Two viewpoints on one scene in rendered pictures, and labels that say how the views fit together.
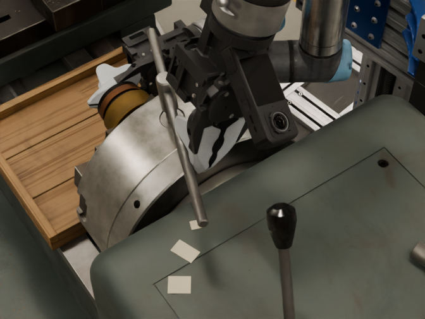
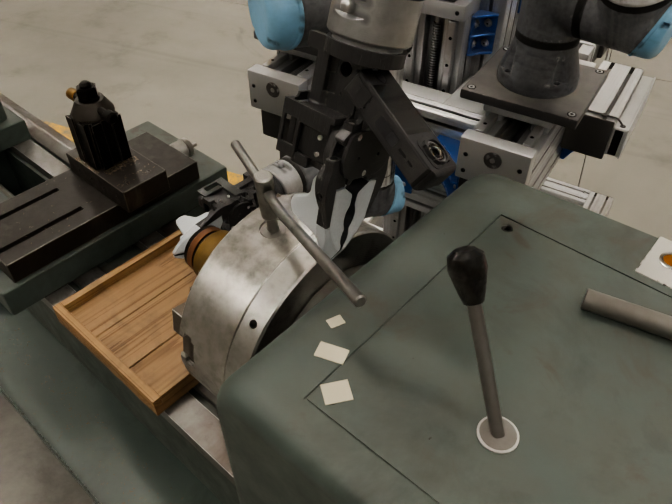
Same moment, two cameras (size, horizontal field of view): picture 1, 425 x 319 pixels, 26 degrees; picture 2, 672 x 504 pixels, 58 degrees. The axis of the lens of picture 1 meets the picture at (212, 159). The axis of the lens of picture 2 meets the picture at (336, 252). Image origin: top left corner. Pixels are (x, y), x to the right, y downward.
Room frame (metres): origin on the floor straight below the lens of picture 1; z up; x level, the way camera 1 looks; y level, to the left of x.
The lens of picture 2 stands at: (0.20, 0.11, 1.73)
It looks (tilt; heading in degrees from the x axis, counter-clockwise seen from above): 43 degrees down; 346
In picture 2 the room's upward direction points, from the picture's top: straight up
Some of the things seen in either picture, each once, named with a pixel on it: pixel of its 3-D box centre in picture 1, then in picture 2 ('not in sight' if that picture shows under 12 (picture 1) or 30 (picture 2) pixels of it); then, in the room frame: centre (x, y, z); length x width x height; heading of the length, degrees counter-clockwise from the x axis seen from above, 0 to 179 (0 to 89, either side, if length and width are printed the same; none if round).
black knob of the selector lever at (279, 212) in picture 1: (283, 223); (468, 273); (0.51, -0.07, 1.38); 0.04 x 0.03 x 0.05; 35
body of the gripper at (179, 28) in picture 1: (164, 56); (240, 203); (1.02, 0.08, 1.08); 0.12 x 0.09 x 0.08; 123
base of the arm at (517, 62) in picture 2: not in sight; (542, 54); (1.17, -0.53, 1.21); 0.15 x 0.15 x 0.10
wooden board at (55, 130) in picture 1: (99, 136); (186, 299); (1.01, 0.20, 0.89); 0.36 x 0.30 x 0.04; 125
